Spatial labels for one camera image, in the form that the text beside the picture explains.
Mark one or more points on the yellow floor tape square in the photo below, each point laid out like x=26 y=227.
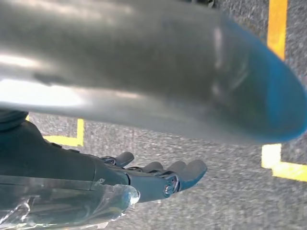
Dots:
x=80 y=133
x=277 y=28

